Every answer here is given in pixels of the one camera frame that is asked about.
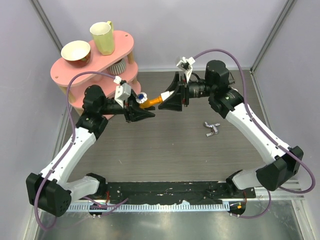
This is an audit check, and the pink three-tier shelf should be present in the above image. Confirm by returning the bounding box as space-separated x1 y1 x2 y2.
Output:
50 30 141 115

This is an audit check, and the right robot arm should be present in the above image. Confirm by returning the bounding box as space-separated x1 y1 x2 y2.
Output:
158 60 304 198

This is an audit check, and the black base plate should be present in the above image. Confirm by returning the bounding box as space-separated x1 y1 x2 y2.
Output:
88 181 256 206

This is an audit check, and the striped grey bowl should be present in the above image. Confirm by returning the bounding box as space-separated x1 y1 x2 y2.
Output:
106 58 127 76

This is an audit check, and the chrome faucet on table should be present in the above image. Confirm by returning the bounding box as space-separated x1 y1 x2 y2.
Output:
203 121 221 137

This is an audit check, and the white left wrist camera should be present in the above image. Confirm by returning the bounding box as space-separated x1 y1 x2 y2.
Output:
113 76 132 108

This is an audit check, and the white PVC elbow fitting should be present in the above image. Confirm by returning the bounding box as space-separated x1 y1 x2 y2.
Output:
160 91 174 102

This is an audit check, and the slotted cable duct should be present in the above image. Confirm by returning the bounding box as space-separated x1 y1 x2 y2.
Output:
66 200 230 215

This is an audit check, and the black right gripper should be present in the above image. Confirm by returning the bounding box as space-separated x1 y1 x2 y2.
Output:
158 72 215 112

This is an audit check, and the pink cup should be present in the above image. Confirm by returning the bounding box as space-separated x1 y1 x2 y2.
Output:
90 74 103 83

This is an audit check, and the yellow-green mug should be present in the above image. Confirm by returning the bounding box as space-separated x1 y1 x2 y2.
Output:
89 21 115 56

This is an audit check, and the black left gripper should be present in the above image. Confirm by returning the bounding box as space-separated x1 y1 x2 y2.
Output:
99 89 155 123

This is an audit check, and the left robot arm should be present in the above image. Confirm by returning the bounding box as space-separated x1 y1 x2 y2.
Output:
26 83 155 217

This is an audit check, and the orange faucet with chrome knob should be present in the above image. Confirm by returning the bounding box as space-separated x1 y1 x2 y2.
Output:
135 92 164 109

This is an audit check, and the red bowl white inside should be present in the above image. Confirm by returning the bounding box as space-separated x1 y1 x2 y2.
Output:
60 40 91 68

